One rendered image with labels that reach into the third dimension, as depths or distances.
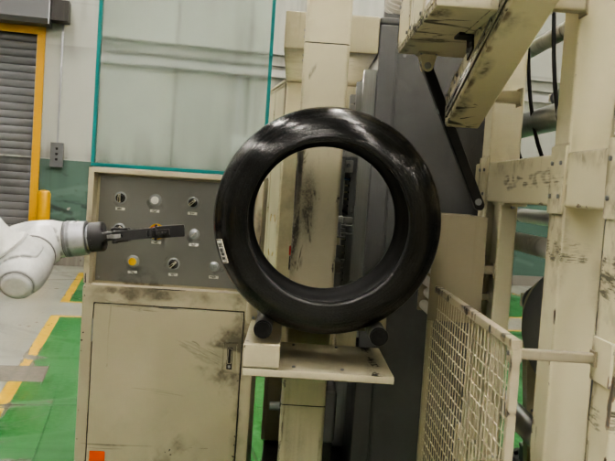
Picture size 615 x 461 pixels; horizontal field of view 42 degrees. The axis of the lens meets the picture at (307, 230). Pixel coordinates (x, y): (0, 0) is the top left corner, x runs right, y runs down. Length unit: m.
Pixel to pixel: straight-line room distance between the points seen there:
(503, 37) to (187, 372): 1.44
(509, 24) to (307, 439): 1.29
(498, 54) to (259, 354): 0.89
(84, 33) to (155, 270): 8.87
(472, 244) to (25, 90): 9.54
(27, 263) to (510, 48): 1.17
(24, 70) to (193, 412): 9.10
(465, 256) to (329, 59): 0.67
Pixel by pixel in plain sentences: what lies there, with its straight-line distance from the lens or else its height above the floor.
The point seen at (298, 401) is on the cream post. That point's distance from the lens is 2.38.
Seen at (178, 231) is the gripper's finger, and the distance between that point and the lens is 2.05.
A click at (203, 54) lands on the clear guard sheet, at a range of 2.62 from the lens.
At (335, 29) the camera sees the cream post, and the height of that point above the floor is 1.69.
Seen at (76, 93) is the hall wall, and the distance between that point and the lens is 11.28.
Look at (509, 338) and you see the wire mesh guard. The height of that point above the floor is 1.00.
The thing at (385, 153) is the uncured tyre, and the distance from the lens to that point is 1.94.
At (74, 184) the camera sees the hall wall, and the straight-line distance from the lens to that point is 11.23.
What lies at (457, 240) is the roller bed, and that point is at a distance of 2.28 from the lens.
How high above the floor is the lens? 1.25
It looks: 3 degrees down
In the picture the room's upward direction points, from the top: 4 degrees clockwise
